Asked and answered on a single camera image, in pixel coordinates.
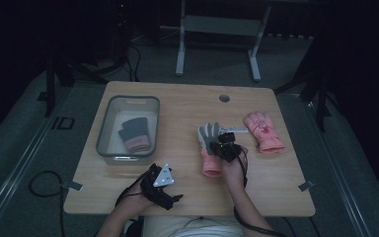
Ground black floor cable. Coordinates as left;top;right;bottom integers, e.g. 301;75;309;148
29;170;67;237

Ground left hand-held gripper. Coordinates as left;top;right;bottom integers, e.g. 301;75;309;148
140;162;184;211

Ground grey pink labelled knit glove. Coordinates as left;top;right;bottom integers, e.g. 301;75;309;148
117;128;152;153

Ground person's left hand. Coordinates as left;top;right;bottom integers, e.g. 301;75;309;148
117;187;156;215

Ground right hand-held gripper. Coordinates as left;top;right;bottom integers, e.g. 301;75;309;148
209;127;250;163

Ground grey plastic bin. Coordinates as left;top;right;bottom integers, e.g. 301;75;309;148
96;95;161;166

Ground person's right hand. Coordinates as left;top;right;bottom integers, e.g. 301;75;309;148
221;146;249;192

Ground grey metal table clip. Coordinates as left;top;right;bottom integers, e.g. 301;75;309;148
60;181;84;193
297;181;316;193

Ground black tripod stand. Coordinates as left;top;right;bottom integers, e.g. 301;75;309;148
273;33;335;133

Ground person's white shirt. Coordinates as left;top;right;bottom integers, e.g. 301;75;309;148
142;215;245;237

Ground white metal table frame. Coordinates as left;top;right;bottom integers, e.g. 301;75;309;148
175;0;272;83

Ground pink ski glove grey palm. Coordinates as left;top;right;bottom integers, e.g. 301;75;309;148
196;121;224;179

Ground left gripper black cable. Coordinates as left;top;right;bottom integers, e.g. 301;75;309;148
114;171;152;207

